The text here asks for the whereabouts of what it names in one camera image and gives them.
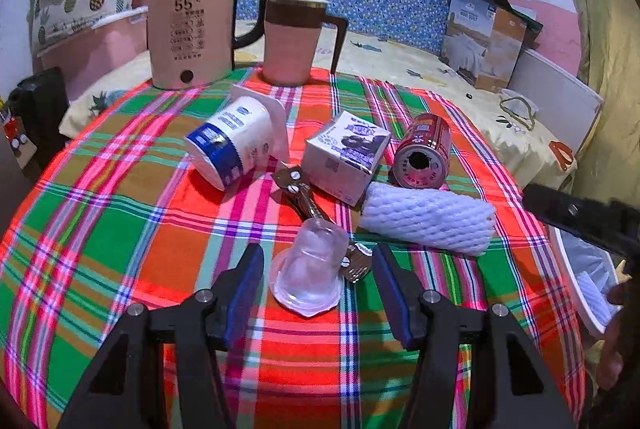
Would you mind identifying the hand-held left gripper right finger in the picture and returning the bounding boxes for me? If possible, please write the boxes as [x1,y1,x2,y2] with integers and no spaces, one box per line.
[372,243,576,429]

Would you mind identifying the yellow curtain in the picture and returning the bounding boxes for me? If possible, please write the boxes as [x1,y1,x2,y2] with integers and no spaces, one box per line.
[550,0,640,220]

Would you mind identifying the pink mug with brown lid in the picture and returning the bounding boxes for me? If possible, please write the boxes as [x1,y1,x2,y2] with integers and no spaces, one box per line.
[262,0,347,86]

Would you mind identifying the white foam fruit net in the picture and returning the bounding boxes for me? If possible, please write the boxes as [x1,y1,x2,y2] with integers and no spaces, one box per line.
[359,182,497,257]

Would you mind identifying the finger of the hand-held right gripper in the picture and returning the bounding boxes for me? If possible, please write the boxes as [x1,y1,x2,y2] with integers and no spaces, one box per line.
[522,183,640,257]

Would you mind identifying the cardboard quilt box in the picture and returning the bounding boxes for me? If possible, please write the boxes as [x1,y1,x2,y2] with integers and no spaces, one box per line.
[440,0,531,91]

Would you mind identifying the white round trash bin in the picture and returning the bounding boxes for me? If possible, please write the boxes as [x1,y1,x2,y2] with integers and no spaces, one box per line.
[547,226,623,337]

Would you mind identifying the clear plastic cup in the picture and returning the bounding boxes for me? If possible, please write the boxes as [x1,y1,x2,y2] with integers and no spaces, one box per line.
[270,217,349,316]

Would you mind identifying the red green plaid tablecloth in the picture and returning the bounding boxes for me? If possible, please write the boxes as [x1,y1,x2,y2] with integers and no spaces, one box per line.
[0,66,588,429]

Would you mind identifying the grey bin liner bag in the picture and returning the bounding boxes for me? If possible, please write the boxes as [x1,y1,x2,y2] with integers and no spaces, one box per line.
[560,231,623,327]

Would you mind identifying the clear plastic container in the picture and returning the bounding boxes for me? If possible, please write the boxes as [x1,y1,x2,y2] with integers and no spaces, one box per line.
[499,89,541,130]

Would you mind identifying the red drink can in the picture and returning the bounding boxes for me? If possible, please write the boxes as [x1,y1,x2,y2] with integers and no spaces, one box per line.
[390,112,452,188]

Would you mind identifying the black bag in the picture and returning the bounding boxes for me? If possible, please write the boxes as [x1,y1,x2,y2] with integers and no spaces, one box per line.
[7,66,68,170]

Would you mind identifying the pink storage box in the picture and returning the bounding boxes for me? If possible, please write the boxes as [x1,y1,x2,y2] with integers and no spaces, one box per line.
[35,6,151,102]

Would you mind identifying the orange strap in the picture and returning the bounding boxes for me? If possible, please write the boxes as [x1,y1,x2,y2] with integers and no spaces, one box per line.
[547,140,576,170]

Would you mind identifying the white board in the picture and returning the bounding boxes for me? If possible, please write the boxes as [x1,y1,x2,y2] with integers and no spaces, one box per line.
[507,46,603,155]

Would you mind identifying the cream electric heating cup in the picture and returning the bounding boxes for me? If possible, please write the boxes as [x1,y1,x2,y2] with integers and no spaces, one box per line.
[147,0,236,90]

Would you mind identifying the white blue yogurt cup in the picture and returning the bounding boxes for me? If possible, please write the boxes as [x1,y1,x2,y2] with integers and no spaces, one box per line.
[184,84,291,192]

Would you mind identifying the white purple milk carton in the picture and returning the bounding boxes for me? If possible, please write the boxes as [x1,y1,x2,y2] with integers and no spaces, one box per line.
[303,110,392,210]

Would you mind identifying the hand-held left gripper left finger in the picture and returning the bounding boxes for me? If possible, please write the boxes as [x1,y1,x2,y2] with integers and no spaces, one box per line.
[57,243,266,429]

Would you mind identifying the yellow printed bedsheet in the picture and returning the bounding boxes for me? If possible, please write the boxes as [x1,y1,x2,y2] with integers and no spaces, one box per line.
[59,16,578,190]

